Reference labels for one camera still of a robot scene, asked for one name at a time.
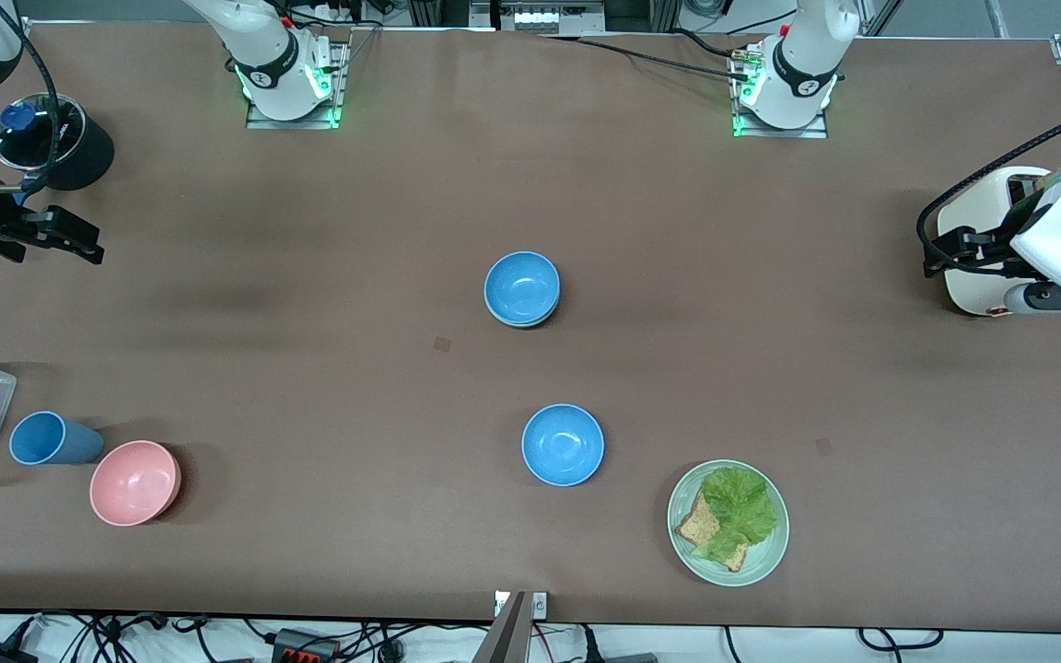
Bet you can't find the blue bowl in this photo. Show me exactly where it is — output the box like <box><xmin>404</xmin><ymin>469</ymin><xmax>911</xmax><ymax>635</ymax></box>
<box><xmin>483</xmin><ymin>250</ymin><xmax>562</xmax><ymax>325</ymax></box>
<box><xmin>521</xmin><ymin>403</ymin><xmax>605</xmax><ymax>487</ymax></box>

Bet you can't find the pale green bowl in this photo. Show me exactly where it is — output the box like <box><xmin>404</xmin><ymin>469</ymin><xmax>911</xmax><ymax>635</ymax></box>
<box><xmin>489</xmin><ymin>308</ymin><xmax>558</xmax><ymax>331</ymax></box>

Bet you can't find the pink bowl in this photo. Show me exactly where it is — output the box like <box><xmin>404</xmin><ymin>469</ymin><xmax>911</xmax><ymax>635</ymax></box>
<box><xmin>89</xmin><ymin>440</ymin><xmax>182</xmax><ymax>528</ymax></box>

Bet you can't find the white toaster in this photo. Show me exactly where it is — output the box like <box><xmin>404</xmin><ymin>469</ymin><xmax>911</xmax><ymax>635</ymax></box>
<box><xmin>936</xmin><ymin>166</ymin><xmax>1056</xmax><ymax>319</ymax></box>

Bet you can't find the glass lid blue knob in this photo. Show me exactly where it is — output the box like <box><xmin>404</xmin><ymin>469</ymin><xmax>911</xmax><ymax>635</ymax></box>
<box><xmin>0</xmin><ymin>92</ymin><xmax>87</xmax><ymax>171</ymax></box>

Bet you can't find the blue cup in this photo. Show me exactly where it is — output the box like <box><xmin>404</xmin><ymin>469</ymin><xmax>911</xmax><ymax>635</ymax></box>
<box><xmin>9</xmin><ymin>411</ymin><xmax>105</xmax><ymax>466</ymax></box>

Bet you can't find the green lettuce leaf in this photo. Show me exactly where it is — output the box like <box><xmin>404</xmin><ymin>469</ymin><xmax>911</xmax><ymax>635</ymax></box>
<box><xmin>692</xmin><ymin>466</ymin><xmax>780</xmax><ymax>564</ymax></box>

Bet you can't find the pale green plate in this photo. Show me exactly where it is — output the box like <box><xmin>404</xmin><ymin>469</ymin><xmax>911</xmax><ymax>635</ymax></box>
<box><xmin>667</xmin><ymin>459</ymin><xmax>790</xmax><ymax>587</ymax></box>

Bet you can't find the brown toast slice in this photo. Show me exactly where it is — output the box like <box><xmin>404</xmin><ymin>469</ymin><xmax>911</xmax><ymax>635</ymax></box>
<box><xmin>675</xmin><ymin>493</ymin><xmax>751</xmax><ymax>574</ymax></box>

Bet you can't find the grey electronics box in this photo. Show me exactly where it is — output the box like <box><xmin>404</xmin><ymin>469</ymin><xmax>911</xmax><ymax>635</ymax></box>
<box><xmin>471</xmin><ymin>0</ymin><xmax>607</xmax><ymax>36</ymax></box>

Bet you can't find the black red power adapter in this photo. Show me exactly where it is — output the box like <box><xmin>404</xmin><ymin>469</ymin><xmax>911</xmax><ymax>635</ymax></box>
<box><xmin>271</xmin><ymin>628</ymin><xmax>344</xmax><ymax>663</ymax></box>

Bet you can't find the grey metal pole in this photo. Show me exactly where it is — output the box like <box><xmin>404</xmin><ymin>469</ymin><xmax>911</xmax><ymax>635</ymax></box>
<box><xmin>472</xmin><ymin>591</ymin><xmax>531</xmax><ymax>663</ymax></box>

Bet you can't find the black pot blue handle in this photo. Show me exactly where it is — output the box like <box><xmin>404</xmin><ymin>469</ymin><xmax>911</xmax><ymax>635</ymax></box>
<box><xmin>0</xmin><ymin>92</ymin><xmax>115</xmax><ymax>199</ymax></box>

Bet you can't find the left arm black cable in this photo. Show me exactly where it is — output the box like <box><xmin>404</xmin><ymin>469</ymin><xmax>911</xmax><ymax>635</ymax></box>
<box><xmin>915</xmin><ymin>97</ymin><xmax>1061</xmax><ymax>273</ymax></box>

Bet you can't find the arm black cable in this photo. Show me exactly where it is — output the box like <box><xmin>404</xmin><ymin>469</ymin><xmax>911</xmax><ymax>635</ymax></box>
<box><xmin>0</xmin><ymin>0</ymin><xmax>62</xmax><ymax>202</ymax></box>
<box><xmin>915</xmin><ymin>97</ymin><xmax>1061</xmax><ymax>273</ymax></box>

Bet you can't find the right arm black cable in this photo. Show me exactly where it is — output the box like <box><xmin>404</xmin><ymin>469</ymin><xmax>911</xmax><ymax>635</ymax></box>
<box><xmin>0</xmin><ymin>0</ymin><xmax>62</xmax><ymax>202</ymax></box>

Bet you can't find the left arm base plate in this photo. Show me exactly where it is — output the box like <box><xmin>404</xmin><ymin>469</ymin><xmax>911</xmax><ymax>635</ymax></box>
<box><xmin>730</xmin><ymin>41</ymin><xmax>831</xmax><ymax>140</ymax></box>

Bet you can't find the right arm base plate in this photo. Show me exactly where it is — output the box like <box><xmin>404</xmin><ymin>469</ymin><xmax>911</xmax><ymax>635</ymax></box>
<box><xmin>245</xmin><ymin>28</ymin><xmax>352</xmax><ymax>131</ymax></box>

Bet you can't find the black cable to base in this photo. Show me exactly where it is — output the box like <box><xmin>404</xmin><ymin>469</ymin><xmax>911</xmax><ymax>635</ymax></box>
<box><xmin>540</xmin><ymin>33</ymin><xmax>752</xmax><ymax>82</ymax></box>

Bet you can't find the white metal bracket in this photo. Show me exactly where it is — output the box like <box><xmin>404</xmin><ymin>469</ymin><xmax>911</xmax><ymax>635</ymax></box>
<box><xmin>494</xmin><ymin>591</ymin><xmax>549</xmax><ymax>620</ymax></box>

